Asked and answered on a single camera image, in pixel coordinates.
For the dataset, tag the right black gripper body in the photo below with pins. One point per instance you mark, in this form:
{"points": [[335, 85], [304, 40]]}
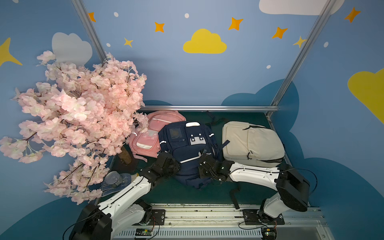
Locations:
{"points": [[205, 165]]}

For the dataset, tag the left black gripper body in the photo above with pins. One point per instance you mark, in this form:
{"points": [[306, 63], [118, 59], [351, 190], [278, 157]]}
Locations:
{"points": [[169, 162]]}

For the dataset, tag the pink backpack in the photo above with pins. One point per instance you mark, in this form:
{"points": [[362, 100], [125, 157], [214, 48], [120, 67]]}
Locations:
{"points": [[147, 144]]}

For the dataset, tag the navy blue backpack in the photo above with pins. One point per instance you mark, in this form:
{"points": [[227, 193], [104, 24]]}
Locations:
{"points": [[187, 141]]}

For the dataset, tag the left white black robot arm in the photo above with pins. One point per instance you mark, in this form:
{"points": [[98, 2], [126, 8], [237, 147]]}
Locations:
{"points": [[124, 209]]}

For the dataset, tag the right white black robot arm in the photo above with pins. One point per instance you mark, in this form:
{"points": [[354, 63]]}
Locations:
{"points": [[292, 189]]}

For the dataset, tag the beige backpack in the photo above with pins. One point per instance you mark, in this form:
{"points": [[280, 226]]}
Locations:
{"points": [[252, 145]]}

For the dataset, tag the rear horizontal aluminium bar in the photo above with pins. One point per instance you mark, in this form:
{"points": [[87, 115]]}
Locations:
{"points": [[212, 108]]}

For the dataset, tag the left green circuit board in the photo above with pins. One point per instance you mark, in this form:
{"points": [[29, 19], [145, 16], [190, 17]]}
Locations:
{"points": [[143, 233]]}

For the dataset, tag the green circuit board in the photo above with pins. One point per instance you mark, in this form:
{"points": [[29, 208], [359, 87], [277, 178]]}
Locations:
{"points": [[143, 233], [269, 234]]}

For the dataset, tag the right green circuit board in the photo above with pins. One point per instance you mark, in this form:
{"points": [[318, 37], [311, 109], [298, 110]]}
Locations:
{"points": [[269, 234]]}

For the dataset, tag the pink cherry blossom tree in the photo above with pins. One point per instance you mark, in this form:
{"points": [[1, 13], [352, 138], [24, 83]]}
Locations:
{"points": [[85, 114]]}

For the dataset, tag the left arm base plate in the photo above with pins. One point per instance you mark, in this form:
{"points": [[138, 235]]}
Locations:
{"points": [[153, 217]]}

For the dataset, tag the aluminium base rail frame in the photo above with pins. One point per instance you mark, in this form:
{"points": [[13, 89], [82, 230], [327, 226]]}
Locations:
{"points": [[226, 221]]}

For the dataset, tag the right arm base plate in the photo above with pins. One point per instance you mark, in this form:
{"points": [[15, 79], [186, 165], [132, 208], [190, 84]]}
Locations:
{"points": [[252, 217]]}

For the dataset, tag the right side floor rail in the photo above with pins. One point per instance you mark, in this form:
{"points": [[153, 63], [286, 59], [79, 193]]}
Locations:
{"points": [[283, 124]]}

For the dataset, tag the left aluminium frame post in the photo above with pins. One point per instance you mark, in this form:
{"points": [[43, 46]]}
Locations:
{"points": [[89, 27]]}

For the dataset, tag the aluminium frame post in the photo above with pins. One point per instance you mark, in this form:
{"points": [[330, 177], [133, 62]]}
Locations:
{"points": [[305, 49], [89, 27]]}

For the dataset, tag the right aluminium frame post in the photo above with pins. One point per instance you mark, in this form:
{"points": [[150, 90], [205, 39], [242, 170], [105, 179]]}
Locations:
{"points": [[305, 49]]}

